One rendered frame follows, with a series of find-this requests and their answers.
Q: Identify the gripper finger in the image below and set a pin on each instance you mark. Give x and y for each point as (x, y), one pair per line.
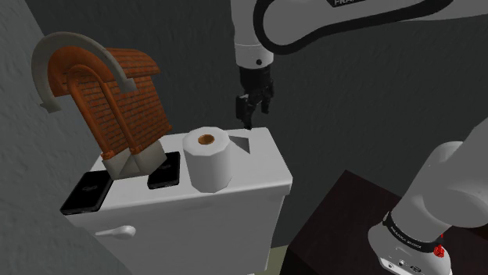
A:
(244, 110)
(265, 100)

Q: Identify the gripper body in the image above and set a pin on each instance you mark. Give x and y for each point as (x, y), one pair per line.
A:
(254, 79)

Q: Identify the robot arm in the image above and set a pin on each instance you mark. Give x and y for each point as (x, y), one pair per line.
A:
(438, 190)

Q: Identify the white toilet paper roll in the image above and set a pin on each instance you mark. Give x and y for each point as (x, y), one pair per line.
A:
(209, 162)

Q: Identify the black phone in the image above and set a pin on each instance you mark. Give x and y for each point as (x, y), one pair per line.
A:
(87, 192)
(166, 172)

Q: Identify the brick arch figure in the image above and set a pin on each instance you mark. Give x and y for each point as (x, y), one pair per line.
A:
(114, 99)

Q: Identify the dark robot stand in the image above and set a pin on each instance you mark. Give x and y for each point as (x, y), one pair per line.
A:
(335, 228)

